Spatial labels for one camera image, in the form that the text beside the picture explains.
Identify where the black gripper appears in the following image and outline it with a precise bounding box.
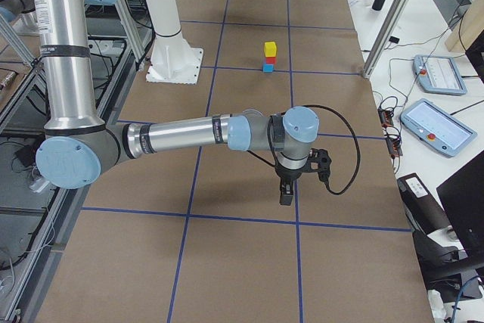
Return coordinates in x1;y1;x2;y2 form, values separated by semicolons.
275;148;332;206

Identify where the white power strip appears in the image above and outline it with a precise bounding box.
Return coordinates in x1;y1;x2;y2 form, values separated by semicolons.
29;176;50;194

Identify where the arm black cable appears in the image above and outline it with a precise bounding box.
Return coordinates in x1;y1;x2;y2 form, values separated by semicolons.
245;104;362;197

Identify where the brown table mat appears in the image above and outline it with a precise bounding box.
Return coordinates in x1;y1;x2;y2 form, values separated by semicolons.
36;0;433;322

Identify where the teach pendant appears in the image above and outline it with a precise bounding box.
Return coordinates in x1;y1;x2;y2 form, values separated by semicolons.
400;98;477;157
413;54;467;96

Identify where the near teach pendant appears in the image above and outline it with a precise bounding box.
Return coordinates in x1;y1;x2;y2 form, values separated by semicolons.
400;98;477;157

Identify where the far teach pendant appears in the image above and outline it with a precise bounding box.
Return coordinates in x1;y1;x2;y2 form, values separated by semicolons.
413;54;467;96

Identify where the aluminium camera post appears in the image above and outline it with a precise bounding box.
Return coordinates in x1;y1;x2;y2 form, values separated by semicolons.
361;0;408;79

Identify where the yellow foam block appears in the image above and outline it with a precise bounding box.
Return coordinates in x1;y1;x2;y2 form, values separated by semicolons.
263;41;278;57

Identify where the white camera mast pedestal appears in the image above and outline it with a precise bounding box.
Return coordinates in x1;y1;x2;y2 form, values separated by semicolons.
146;0;203;85

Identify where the black monitor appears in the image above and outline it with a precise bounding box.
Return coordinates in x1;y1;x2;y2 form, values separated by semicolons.
413;153;483;289

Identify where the aluminium frame rack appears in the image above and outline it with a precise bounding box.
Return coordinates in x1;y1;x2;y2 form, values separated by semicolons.
1;0;150;322

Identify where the blue foam block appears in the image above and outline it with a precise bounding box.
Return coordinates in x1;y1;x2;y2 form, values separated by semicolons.
262;63;275;73

